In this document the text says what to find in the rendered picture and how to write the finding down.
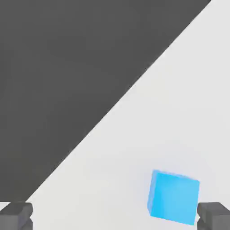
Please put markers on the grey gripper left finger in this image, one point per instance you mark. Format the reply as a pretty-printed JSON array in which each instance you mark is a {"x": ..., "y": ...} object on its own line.
[{"x": 15, "y": 217}]

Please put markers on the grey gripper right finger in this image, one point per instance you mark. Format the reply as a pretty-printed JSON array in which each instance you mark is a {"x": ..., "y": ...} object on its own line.
[{"x": 214, "y": 217}]

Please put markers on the small blue cube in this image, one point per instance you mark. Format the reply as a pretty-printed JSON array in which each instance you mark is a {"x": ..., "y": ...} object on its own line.
[{"x": 173, "y": 197}]

